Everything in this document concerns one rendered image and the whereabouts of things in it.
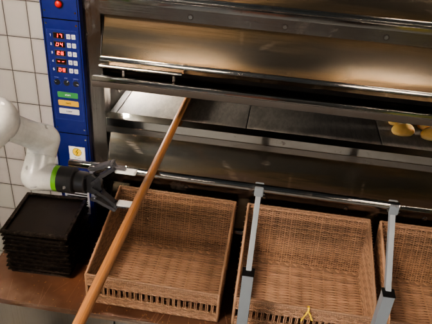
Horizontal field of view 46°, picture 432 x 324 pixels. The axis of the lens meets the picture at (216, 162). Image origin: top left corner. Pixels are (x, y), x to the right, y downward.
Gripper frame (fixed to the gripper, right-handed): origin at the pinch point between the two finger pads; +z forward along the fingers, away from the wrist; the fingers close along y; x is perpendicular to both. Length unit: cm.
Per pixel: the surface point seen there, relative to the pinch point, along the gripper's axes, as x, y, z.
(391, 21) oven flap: -47, -53, 81
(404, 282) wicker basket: -41, 60, 113
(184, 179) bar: -14.2, 2.7, 14.9
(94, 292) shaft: 49.3, -1.1, 4.1
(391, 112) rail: -37, -23, 87
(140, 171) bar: -14.5, 2.1, -1.7
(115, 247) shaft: 31.6, -1.3, 4.0
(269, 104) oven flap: -37, -21, 42
